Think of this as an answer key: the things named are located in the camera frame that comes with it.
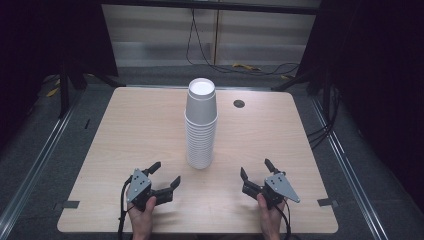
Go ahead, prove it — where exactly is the stack of white paper cups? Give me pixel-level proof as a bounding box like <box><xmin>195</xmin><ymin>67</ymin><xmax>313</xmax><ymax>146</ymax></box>
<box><xmin>184</xmin><ymin>77</ymin><xmax>219</xmax><ymax>170</ymax></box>

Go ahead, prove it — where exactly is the person's right hand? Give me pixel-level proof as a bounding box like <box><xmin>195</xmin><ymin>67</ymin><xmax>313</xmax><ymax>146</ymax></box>
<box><xmin>256</xmin><ymin>193</ymin><xmax>287</xmax><ymax>234</ymax></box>

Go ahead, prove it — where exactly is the black floor cable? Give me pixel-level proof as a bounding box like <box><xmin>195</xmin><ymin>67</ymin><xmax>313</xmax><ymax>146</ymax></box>
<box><xmin>185</xmin><ymin>8</ymin><xmax>301</xmax><ymax>77</ymax></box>

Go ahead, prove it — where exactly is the black metal stand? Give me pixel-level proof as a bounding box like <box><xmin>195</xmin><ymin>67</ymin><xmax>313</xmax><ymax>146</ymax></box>
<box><xmin>57</xmin><ymin>61</ymin><xmax>127</xmax><ymax>120</ymax></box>

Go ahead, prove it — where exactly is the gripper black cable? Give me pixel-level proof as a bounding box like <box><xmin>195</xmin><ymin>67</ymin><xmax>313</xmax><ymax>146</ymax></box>
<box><xmin>117</xmin><ymin>176</ymin><xmax>134</xmax><ymax>240</ymax></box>
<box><xmin>278</xmin><ymin>196</ymin><xmax>293</xmax><ymax>240</ymax></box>

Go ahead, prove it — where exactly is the metal floor rail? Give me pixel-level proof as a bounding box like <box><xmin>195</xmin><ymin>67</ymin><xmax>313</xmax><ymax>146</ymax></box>
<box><xmin>0</xmin><ymin>96</ymin><xmax>86</xmax><ymax>233</ymax></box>
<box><xmin>309</xmin><ymin>95</ymin><xmax>390</xmax><ymax>240</ymax></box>

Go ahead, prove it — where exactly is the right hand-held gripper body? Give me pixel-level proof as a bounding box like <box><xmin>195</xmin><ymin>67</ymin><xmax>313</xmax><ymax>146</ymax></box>
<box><xmin>262</xmin><ymin>172</ymin><xmax>301</xmax><ymax>210</ymax></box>

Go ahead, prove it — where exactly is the black horizontal bar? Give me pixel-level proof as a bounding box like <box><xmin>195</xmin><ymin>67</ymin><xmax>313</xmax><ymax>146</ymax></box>
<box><xmin>99</xmin><ymin>0</ymin><xmax>323</xmax><ymax>16</ymax></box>

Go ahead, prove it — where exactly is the black cable bundle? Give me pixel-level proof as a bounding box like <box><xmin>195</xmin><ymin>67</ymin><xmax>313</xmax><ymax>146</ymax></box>
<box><xmin>306</xmin><ymin>84</ymin><xmax>342</xmax><ymax>150</ymax></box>

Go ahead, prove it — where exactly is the dark curtain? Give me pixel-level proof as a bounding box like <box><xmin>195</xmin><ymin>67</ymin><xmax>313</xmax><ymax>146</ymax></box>
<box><xmin>0</xmin><ymin>0</ymin><xmax>120</xmax><ymax>151</ymax></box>
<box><xmin>295</xmin><ymin>0</ymin><xmax>424</xmax><ymax>211</ymax></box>

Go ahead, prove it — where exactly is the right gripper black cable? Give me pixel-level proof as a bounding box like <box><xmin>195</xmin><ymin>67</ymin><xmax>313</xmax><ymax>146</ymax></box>
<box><xmin>278</xmin><ymin>196</ymin><xmax>293</xmax><ymax>240</ymax></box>

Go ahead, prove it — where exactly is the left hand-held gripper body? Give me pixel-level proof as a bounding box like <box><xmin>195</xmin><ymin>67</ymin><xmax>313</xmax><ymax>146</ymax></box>
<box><xmin>125</xmin><ymin>168</ymin><xmax>158</xmax><ymax>213</ymax></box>

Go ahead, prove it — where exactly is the person's left hand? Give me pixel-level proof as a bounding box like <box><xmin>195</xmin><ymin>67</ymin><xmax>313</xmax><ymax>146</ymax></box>
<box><xmin>127</xmin><ymin>195</ymin><xmax>158</xmax><ymax>234</ymax></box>

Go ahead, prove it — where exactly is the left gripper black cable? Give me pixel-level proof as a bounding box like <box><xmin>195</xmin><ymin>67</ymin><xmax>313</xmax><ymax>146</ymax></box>
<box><xmin>117</xmin><ymin>176</ymin><xmax>134</xmax><ymax>240</ymax></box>

